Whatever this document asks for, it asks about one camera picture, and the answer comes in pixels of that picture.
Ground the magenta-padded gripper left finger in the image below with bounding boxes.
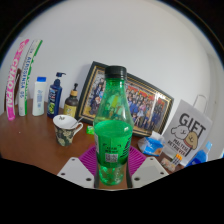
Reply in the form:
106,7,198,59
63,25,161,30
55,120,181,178
57,144,100,189

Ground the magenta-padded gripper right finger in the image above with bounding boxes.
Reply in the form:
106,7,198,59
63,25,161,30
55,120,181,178
124,145,169,189

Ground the green plastic drink bottle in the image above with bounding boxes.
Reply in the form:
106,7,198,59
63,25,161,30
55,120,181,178
92,65,135,187

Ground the small patterned box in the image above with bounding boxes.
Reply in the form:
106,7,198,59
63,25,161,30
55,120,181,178
160,153,184,173

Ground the floral patterned mug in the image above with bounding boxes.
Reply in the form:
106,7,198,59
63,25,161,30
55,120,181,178
52,114,84,147

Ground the metal spoon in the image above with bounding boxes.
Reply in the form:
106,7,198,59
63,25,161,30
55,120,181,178
68,116,84,130

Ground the blue detergent bottle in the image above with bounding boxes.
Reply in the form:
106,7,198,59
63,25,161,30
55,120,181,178
185,141,213,168

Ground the white paper gift bag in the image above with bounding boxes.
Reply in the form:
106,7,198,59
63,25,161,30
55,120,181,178
162,94,214,167

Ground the framed group photo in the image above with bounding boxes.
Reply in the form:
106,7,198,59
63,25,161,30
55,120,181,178
75,60,175,138

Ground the brown pump bottle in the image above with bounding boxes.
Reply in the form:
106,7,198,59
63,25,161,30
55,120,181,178
63,82,80,118

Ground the dark blue pump bottle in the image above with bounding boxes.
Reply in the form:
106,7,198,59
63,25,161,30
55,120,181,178
46,71,67,119

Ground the white bottle with blue cap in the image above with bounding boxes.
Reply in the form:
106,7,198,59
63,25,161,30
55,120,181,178
32,76,48,117

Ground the pink printed banner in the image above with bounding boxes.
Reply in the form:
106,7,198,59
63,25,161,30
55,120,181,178
5,38,30,122

